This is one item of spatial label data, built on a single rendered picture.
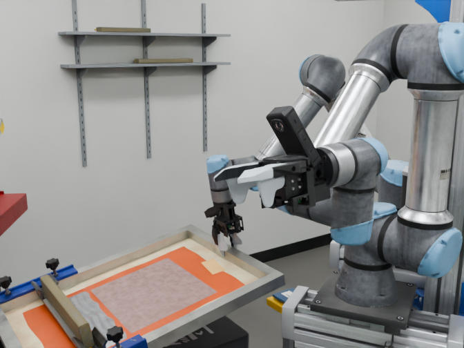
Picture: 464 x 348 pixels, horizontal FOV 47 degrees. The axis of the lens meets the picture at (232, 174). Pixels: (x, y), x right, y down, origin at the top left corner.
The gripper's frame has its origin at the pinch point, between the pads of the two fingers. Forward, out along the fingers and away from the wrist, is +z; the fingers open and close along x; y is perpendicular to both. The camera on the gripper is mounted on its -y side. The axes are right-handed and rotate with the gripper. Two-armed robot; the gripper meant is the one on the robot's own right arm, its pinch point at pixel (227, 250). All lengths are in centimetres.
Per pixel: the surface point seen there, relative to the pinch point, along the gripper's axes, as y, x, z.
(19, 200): -127, -42, -1
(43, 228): -200, -22, 45
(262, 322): -117, 86, 132
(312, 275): -154, 167, 145
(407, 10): -173, 323, -50
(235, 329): 17.5, -11.8, 18.6
